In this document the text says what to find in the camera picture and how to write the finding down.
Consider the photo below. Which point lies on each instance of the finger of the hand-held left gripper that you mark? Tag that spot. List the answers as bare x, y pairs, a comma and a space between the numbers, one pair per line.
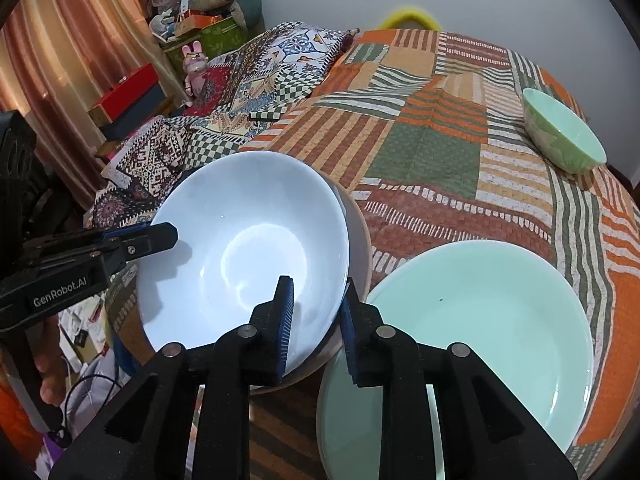
150, 242
60, 241

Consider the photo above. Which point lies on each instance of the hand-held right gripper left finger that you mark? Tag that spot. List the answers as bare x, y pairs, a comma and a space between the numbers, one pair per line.
285, 325

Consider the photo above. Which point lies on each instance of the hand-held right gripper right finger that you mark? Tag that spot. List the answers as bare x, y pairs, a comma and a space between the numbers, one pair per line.
347, 340

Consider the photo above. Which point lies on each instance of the pink bowl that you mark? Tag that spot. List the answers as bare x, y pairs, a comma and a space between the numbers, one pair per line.
361, 255

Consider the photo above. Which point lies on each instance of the white bowl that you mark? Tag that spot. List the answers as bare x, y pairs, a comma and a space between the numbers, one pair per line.
240, 220

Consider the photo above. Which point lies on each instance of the light green plate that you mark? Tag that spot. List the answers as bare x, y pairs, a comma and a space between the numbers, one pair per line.
490, 320

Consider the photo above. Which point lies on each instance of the person's left hand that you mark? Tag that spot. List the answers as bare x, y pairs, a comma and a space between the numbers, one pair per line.
50, 360

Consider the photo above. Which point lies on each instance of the red and blue boxes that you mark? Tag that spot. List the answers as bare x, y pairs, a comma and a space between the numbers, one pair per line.
140, 110

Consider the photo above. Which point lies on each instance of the red flat box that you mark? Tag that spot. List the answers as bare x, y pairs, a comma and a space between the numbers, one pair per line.
125, 90

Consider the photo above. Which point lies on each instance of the checkered patterned blanket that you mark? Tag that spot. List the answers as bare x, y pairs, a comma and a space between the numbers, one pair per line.
235, 95

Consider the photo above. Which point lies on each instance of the pink rabbit toy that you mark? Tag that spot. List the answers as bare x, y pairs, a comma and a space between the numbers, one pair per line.
195, 62

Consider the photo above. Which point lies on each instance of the orange striped patchwork tablecloth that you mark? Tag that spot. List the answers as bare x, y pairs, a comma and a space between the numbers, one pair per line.
425, 160

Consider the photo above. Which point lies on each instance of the pinkish brown curtain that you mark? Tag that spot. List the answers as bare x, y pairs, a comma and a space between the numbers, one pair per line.
75, 35

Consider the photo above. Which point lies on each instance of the green cardboard box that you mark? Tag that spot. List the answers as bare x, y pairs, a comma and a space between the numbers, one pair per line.
220, 42

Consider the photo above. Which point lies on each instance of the orange box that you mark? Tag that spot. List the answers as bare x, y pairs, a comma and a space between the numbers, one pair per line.
197, 24

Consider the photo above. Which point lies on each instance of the light green bowl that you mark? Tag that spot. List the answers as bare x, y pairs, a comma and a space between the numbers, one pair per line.
565, 130

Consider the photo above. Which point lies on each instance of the yellow curved object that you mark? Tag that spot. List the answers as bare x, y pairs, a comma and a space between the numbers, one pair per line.
410, 11

